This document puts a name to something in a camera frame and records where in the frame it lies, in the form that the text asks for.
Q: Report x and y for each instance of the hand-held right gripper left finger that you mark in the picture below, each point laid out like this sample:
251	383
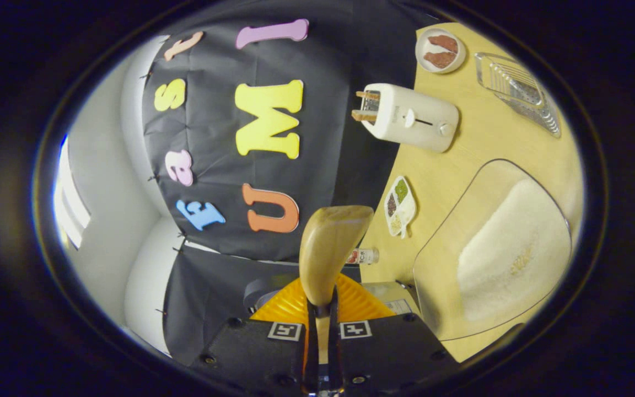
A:
251	353

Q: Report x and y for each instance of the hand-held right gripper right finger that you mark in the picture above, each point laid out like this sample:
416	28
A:
389	353

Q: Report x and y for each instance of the wooden spoon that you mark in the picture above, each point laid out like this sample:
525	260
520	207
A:
328	248

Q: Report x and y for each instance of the white rice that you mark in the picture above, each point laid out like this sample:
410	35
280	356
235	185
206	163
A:
510	248

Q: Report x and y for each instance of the clear chopstick holder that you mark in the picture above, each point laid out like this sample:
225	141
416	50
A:
516	91

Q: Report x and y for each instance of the clear plastic rice container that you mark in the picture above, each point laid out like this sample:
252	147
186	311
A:
444	248

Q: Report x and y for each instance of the small clear bottle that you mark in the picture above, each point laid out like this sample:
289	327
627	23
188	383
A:
364	256

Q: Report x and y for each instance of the white divided condiment dish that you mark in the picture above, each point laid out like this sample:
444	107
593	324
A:
400	207

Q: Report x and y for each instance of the black backdrop cloth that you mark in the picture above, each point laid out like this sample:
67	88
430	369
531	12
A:
213	138

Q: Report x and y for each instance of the white toaster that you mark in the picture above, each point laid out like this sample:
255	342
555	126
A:
411	118

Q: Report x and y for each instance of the long ceiling light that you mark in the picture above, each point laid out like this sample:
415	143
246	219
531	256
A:
72	198

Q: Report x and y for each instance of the toast slice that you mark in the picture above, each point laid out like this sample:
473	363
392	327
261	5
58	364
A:
364	115
368	95

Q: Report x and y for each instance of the brown meat piece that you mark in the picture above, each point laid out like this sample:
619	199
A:
439	59
444	43

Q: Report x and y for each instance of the white round plate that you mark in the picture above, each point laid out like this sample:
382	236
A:
422	52

